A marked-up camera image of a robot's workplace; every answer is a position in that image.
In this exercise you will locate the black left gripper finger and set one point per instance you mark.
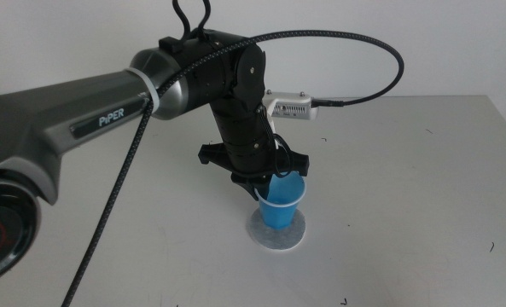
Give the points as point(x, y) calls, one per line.
point(247, 187)
point(273, 187)

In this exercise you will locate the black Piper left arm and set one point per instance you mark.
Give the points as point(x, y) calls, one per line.
point(65, 111)

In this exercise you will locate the round grey cup mat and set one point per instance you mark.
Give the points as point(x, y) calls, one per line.
point(274, 241)

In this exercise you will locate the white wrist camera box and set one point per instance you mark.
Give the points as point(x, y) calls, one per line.
point(291, 106)

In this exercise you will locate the blue plastic cup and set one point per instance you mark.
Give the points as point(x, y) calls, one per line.
point(278, 215)

